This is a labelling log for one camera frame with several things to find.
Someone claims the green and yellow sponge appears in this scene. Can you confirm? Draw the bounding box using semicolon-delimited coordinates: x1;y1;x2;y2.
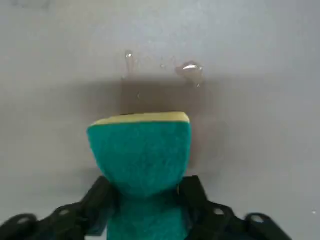
86;111;193;240

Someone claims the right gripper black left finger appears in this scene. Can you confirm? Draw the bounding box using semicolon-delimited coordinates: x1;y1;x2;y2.
0;174;120;240

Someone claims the small clear liquid drop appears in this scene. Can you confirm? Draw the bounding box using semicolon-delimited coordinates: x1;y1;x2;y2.
174;60;205;89
123;49;136;77

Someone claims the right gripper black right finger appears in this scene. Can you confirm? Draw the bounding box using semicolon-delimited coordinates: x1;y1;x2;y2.
177;174;294;240

